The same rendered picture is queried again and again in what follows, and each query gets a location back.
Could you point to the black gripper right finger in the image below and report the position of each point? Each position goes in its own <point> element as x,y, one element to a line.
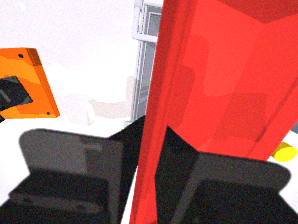
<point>181,168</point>

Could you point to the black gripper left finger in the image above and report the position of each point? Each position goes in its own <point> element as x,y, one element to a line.
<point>114,158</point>

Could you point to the yellow short cylinder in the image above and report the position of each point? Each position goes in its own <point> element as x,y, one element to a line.
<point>284,152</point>

